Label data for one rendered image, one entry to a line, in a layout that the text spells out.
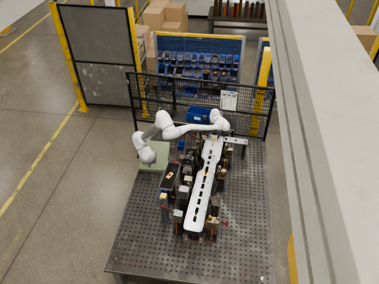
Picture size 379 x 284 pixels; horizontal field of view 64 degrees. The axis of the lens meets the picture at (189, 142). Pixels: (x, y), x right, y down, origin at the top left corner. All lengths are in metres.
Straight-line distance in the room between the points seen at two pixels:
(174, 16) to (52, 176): 4.55
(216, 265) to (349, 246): 2.96
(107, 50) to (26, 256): 3.18
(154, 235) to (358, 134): 3.10
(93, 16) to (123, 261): 3.53
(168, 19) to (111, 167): 4.10
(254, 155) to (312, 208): 3.80
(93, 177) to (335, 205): 4.71
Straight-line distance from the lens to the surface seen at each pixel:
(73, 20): 5.29
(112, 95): 5.75
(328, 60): 0.37
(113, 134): 5.49
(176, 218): 3.02
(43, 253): 4.36
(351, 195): 0.22
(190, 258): 3.16
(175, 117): 4.05
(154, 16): 7.31
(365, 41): 6.26
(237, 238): 3.29
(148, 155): 3.52
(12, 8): 1.03
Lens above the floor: 3.55
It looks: 43 degrees down
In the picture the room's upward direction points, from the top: straight up
